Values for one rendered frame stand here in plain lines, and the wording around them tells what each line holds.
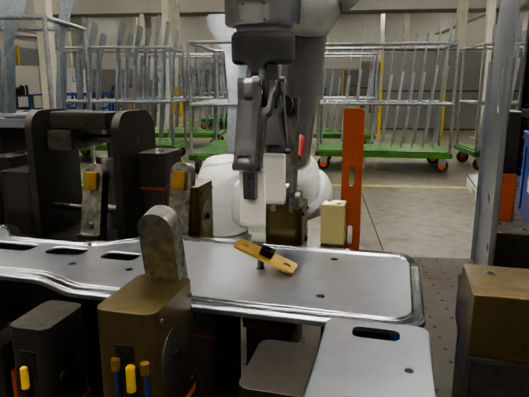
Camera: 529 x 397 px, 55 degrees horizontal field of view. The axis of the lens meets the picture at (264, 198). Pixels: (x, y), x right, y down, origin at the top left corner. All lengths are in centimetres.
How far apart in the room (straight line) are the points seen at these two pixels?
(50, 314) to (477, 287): 44
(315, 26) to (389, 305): 75
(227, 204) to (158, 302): 97
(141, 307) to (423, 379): 24
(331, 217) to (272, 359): 30
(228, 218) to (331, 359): 100
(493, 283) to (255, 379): 23
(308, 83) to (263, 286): 74
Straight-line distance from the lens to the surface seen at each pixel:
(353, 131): 77
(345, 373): 46
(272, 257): 67
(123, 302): 48
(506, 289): 50
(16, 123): 115
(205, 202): 88
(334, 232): 76
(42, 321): 60
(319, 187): 146
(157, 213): 49
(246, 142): 56
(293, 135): 78
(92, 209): 91
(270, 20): 59
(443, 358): 113
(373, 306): 58
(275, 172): 69
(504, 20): 62
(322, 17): 119
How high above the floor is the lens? 124
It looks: 13 degrees down
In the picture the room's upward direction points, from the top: straight up
